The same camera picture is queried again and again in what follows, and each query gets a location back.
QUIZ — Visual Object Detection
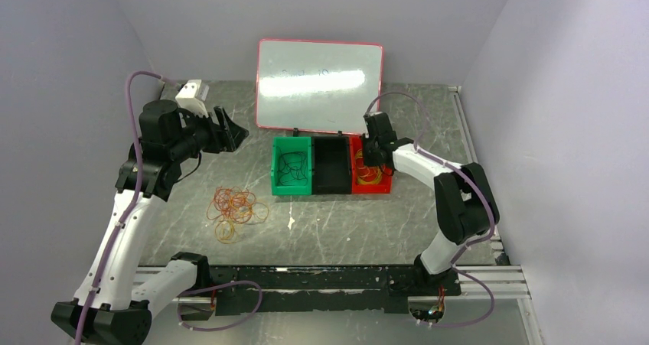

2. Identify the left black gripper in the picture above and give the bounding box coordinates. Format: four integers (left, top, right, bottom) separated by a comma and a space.
170, 106, 249, 162

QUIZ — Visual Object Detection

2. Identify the yellow cable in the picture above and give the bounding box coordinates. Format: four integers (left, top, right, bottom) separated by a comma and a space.
354, 148, 387, 187

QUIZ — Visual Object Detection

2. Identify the red plastic bin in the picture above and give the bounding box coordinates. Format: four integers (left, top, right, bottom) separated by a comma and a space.
349, 136, 392, 194

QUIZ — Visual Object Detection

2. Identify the black plastic bin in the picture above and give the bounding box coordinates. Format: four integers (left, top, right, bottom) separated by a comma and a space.
311, 135, 352, 195

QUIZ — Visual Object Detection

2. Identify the green plastic bin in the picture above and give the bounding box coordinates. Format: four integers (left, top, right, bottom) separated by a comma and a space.
270, 136, 312, 196

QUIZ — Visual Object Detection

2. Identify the orange cable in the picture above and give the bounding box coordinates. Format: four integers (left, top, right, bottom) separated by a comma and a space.
205, 186, 271, 245

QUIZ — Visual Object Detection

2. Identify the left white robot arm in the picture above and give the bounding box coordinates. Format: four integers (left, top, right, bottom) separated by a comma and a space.
51, 99, 249, 344

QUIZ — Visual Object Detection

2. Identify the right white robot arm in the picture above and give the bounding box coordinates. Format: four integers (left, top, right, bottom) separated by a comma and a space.
361, 112, 500, 295

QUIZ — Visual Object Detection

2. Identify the pink framed whiteboard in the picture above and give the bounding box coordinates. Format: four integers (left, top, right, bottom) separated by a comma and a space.
256, 38, 384, 135

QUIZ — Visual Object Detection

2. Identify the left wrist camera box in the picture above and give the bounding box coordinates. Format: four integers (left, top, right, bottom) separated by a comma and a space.
174, 80, 210, 117

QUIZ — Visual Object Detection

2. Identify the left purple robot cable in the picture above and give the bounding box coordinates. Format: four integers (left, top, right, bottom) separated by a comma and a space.
73, 70, 263, 345

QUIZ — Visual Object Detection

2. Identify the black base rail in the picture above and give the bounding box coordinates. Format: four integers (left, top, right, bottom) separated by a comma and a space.
187, 264, 461, 316

